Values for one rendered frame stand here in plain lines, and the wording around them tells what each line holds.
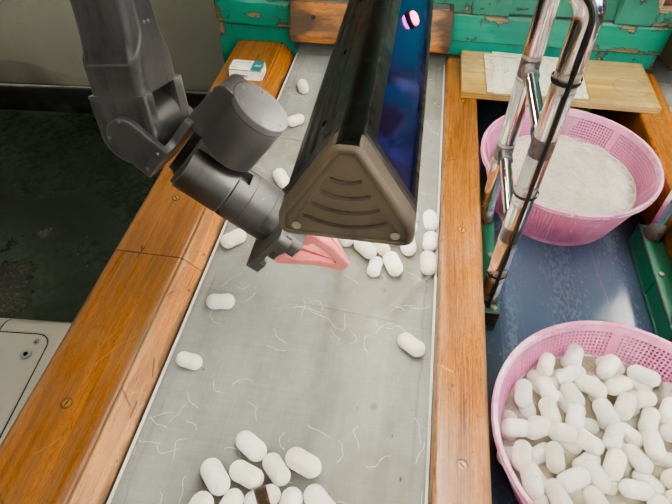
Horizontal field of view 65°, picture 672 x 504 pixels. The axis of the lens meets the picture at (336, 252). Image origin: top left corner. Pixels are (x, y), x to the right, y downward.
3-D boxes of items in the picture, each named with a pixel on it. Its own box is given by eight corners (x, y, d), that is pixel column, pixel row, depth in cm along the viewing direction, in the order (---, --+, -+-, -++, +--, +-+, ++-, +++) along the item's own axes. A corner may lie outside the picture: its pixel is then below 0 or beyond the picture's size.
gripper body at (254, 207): (315, 180, 57) (259, 139, 54) (295, 247, 50) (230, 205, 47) (282, 210, 61) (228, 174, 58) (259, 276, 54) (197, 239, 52)
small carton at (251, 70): (229, 78, 96) (227, 68, 94) (235, 69, 98) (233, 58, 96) (261, 81, 95) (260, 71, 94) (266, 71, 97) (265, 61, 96)
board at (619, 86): (460, 97, 91) (461, 91, 91) (460, 55, 101) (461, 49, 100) (659, 114, 88) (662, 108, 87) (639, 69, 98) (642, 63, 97)
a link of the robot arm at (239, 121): (149, 105, 55) (100, 137, 48) (203, 19, 48) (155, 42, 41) (238, 182, 57) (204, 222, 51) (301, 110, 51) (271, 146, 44)
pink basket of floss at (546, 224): (559, 289, 75) (583, 244, 68) (436, 186, 90) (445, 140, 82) (672, 217, 85) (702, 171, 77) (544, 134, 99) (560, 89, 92)
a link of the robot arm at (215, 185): (173, 157, 54) (154, 189, 50) (206, 111, 51) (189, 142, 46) (230, 194, 57) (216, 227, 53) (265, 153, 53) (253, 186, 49)
